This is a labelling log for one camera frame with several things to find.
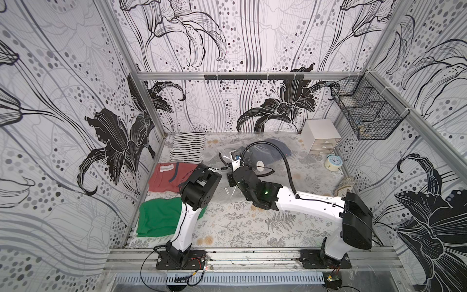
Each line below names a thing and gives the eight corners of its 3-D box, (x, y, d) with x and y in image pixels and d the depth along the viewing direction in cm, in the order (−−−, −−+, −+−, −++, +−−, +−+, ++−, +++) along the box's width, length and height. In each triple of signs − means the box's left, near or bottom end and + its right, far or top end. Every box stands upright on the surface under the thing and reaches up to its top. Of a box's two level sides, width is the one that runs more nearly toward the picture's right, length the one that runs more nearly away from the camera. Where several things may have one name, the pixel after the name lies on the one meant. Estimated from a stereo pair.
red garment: (148, 191, 95) (145, 189, 93) (157, 166, 106) (155, 162, 103) (191, 191, 95) (190, 188, 93) (196, 165, 106) (195, 162, 103)
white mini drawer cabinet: (305, 154, 110) (313, 139, 99) (298, 130, 124) (303, 113, 113) (332, 154, 110) (342, 139, 99) (321, 129, 124) (329, 113, 113)
